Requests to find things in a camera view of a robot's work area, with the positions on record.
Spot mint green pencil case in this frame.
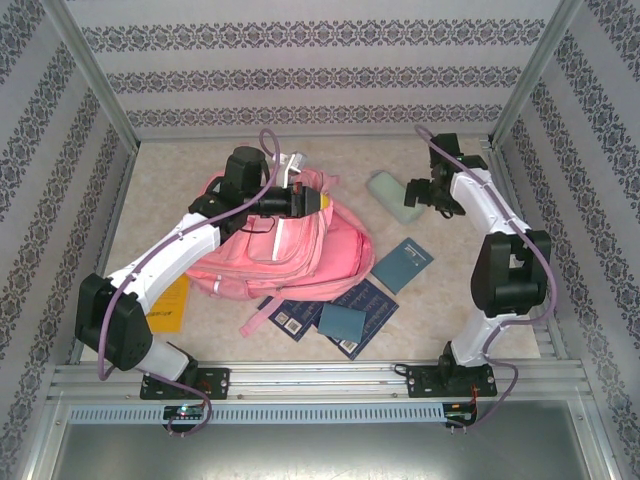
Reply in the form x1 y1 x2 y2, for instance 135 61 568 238
365 169 427 225

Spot pink backpack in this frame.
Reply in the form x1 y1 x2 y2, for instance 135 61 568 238
184 167 377 339

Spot teal notebook with white label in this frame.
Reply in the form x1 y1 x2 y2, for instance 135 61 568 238
373 237 436 297

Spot navy blue booklet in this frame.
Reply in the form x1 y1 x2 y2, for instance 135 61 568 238
310 278 400 362
256 295 324 343

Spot plain teal notebook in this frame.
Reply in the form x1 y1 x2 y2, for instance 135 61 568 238
317 302 366 343

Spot yellow book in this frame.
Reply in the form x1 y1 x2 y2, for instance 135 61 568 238
147 273 192 335

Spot grey metal panel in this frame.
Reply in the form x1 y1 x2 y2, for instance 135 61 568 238
29 399 619 480

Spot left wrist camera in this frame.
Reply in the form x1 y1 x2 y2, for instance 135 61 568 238
276 151 307 190

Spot aluminium side rail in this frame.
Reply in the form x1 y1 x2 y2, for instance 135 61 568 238
67 142 141 365
479 139 569 360

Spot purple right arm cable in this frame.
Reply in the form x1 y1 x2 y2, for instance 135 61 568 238
413 124 559 434

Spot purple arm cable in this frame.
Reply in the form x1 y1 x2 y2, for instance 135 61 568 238
97 128 282 437
413 124 559 434

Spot aluminium frame post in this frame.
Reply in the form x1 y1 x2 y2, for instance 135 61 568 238
488 0 586 150
42 0 143 151

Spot aluminium mounting rail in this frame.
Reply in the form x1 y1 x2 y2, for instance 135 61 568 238
47 360 592 402

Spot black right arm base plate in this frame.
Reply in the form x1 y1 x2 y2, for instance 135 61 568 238
405 363 499 400

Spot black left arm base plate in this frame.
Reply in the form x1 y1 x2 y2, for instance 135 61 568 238
139 367 231 401

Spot grey slotted cable duct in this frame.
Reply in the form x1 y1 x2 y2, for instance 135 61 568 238
67 403 447 425

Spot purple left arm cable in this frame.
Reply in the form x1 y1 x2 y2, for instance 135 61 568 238
97 128 282 437

